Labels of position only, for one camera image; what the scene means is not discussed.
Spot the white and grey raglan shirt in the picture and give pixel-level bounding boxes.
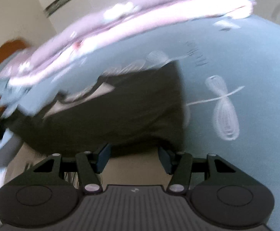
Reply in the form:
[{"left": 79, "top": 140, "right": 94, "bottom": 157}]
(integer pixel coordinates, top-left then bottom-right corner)
[{"left": 4, "top": 61, "right": 184, "bottom": 157}]

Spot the light blue floral bed sheet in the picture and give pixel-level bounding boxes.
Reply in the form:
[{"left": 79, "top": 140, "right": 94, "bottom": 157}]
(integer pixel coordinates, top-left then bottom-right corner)
[{"left": 1, "top": 16, "right": 280, "bottom": 230}]

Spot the pink floral folded quilt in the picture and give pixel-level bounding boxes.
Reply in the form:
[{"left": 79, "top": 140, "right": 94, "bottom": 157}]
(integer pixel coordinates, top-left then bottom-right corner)
[{"left": 0, "top": 0, "right": 255, "bottom": 87}]

